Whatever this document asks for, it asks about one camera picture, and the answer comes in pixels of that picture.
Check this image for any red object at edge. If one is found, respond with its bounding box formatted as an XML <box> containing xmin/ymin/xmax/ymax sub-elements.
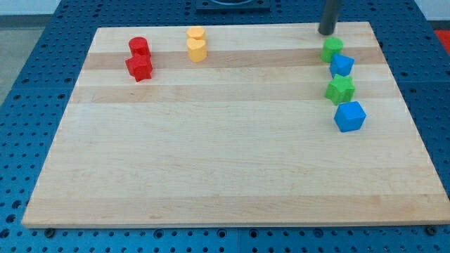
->
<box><xmin>435</xmin><ymin>30</ymin><xmax>450</xmax><ymax>54</ymax></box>

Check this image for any yellow round block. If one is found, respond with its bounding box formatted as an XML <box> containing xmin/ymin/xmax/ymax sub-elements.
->
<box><xmin>186</xmin><ymin>26</ymin><xmax>206</xmax><ymax>40</ymax></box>

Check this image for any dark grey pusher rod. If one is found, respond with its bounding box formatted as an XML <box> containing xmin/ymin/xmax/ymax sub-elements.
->
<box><xmin>318</xmin><ymin>0</ymin><xmax>342</xmax><ymax>36</ymax></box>

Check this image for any red cylinder block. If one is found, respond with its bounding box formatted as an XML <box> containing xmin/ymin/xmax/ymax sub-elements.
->
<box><xmin>128</xmin><ymin>37</ymin><xmax>151</xmax><ymax>56</ymax></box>

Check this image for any light wooden board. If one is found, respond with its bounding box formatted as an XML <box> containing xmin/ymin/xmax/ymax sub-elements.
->
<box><xmin>22</xmin><ymin>22</ymin><xmax>449</xmax><ymax>228</ymax></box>

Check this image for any green star block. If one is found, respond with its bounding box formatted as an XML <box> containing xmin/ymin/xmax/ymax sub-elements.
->
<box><xmin>325</xmin><ymin>74</ymin><xmax>356</xmax><ymax>105</ymax></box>

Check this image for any blue cube block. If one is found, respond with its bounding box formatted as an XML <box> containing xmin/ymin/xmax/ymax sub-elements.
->
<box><xmin>334</xmin><ymin>101</ymin><xmax>366</xmax><ymax>132</ymax></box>

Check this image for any green cylinder block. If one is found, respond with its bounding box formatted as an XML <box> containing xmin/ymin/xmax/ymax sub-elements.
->
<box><xmin>321</xmin><ymin>37</ymin><xmax>344</xmax><ymax>63</ymax></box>

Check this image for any blue triangle block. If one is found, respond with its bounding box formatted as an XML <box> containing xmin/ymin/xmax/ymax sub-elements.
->
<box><xmin>330</xmin><ymin>53</ymin><xmax>355</xmax><ymax>78</ymax></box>

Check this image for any red star block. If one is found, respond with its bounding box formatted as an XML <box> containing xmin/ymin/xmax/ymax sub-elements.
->
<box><xmin>125</xmin><ymin>54</ymin><xmax>153</xmax><ymax>82</ymax></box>

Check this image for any yellow heart block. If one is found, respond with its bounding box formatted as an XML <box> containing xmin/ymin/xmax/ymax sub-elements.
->
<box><xmin>186</xmin><ymin>38</ymin><xmax>207</xmax><ymax>63</ymax></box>

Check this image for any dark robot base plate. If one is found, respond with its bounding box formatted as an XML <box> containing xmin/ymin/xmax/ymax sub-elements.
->
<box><xmin>195</xmin><ymin>0</ymin><xmax>271</xmax><ymax>11</ymax></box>

